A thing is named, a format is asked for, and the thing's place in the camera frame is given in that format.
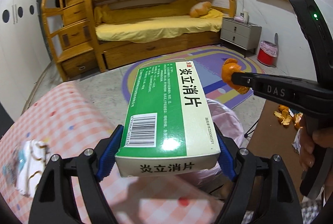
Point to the orange plush toy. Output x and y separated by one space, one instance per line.
200 9

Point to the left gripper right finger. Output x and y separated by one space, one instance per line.
227 159

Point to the brown low table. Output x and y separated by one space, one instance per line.
270 138

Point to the wooden bunk bed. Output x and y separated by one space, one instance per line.
113 54

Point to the wooden stair drawers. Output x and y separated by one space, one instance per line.
69 37

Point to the person right hand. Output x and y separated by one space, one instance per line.
322 138

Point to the orange peel pile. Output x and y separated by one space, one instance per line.
287 117

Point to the white patterned wrapper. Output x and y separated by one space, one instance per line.
26 165

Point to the green medicine box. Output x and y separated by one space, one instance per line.
168 127

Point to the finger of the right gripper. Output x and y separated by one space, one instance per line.
242 80

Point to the grey nightstand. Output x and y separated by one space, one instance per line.
244 36

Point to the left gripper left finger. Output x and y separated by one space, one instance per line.
106 150

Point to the yellow bed sheet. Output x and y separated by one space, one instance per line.
157 28

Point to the pink checkered tablecloth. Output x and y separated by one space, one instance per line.
69 192

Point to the red trash bin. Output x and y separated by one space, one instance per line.
268 52

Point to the rainbow oval rug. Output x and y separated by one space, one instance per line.
208 62

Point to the white wardrobe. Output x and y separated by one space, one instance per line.
23 54

